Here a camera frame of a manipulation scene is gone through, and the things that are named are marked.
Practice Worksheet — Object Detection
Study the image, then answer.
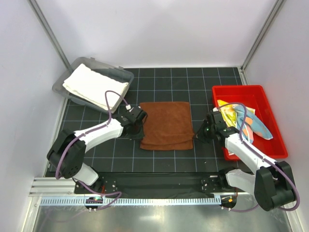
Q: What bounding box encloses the brown towel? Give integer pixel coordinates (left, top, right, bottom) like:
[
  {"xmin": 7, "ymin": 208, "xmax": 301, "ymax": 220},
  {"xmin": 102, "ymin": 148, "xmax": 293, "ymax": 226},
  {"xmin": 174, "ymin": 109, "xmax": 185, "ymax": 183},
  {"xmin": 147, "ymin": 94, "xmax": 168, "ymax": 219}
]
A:
[{"xmin": 140, "ymin": 101, "xmax": 194, "ymax": 151}]

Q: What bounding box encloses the blue white cloth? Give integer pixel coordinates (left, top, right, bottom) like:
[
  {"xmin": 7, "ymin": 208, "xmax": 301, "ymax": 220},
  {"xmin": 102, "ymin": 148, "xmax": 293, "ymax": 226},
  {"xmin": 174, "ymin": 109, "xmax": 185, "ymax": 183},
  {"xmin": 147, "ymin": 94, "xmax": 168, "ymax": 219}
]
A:
[{"xmin": 233, "ymin": 104, "xmax": 273, "ymax": 144}]

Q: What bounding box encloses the white towel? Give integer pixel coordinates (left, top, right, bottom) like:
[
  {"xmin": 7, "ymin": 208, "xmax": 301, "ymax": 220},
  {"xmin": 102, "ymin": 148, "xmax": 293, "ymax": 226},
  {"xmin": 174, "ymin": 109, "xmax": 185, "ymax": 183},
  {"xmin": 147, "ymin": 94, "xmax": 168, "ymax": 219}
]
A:
[{"xmin": 62, "ymin": 64, "xmax": 129, "ymax": 110}]

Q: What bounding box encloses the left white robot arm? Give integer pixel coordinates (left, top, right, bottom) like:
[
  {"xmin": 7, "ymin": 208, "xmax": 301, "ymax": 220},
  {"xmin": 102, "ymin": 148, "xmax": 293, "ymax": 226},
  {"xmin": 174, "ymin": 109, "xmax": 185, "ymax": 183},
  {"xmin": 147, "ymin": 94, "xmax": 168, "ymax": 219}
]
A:
[{"xmin": 47, "ymin": 106, "xmax": 147, "ymax": 193}]

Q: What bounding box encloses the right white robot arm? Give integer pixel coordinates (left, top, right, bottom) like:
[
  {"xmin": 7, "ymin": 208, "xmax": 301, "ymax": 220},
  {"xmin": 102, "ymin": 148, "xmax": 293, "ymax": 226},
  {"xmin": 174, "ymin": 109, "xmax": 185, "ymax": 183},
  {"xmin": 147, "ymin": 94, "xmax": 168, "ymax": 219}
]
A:
[{"xmin": 194, "ymin": 111, "xmax": 300, "ymax": 211}]

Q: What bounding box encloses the colourful patterned cloth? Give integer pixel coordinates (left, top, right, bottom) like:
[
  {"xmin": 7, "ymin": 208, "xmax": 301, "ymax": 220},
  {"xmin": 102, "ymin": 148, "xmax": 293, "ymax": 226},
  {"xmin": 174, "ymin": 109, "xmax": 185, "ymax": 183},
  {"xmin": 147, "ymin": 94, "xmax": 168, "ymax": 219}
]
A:
[{"xmin": 217, "ymin": 100, "xmax": 255, "ymax": 127}]

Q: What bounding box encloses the red plastic bin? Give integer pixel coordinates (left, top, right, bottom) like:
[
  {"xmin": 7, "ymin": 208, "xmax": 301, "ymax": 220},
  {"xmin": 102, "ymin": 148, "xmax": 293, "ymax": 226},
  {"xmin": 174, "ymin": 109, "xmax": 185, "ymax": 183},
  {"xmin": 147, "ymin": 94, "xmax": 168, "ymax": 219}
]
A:
[{"xmin": 212, "ymin": 85, "xmax": 288, "ymax": 159}]

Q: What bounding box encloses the clear plastic container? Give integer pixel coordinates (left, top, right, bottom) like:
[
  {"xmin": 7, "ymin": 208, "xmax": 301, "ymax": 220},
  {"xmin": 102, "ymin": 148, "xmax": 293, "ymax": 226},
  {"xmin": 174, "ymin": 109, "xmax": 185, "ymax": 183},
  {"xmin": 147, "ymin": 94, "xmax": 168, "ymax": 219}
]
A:
[{"xmin": 52, "ymin": 57, "xmax": 134, "ymax": 114}]

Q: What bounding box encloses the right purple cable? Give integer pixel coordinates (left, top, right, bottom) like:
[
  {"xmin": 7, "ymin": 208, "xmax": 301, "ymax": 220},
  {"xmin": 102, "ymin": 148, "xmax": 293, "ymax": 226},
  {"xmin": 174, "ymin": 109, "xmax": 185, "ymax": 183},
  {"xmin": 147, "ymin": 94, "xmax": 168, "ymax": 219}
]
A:
[{"xmin": 218, "ymin": 103, "xmax": 301, "ymax": 213}]

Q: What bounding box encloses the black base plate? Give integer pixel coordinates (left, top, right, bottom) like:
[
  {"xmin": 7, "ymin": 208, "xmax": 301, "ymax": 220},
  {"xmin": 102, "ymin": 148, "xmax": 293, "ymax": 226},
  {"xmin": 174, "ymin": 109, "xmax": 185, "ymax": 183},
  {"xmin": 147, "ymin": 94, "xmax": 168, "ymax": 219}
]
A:
[{"xmin": 73, "ymin": 172, "xmax": 247, "ymax": 195}]

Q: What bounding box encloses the slotted cable duct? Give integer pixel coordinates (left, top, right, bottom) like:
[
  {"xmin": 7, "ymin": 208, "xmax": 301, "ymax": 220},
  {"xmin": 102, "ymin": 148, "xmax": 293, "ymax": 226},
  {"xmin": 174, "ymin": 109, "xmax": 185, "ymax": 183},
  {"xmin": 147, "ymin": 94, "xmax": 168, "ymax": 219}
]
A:
[{"xmin": 40, "ymin": 196, "xmax": 221, "ymax": 207}]

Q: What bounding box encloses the aluminium rail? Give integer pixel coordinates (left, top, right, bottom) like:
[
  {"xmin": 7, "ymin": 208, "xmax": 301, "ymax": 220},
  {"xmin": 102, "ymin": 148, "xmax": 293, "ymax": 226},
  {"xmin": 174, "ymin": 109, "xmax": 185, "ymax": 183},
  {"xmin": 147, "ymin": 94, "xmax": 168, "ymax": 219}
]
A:
[{"xmin": 29, "ymin": 177, "xmax": 75, "ymax": 197}]

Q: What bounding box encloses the right aluminium frame post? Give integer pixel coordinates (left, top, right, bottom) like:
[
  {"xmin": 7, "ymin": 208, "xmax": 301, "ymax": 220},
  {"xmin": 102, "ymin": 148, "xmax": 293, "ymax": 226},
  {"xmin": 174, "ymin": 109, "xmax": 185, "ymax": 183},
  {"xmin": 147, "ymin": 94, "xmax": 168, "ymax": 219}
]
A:
[{"xmin": 241, "ymin": 0, "xmax": 286, "ymax": 72}]

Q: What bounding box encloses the aluminium frame post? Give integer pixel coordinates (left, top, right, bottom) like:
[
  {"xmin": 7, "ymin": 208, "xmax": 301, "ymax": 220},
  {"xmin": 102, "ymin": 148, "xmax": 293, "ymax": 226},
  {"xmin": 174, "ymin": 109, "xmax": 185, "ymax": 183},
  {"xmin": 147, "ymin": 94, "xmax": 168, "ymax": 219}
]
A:
[
  {"xmin": 241, "ymin": 0, "xmax": 286, "ymax": 72},
  {"xmin": 27, "ymin": 0, "xmax": 72, "ymax": 72}
]

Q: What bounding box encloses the left aluminium frame post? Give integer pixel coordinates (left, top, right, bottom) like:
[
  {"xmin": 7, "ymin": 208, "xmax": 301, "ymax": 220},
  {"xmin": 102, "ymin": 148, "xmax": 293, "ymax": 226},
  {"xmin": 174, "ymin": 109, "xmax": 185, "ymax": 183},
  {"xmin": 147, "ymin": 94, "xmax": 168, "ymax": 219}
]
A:
[{"xmin": 27, "ymin": 0, "xmax": 72, "ymax": 72}]

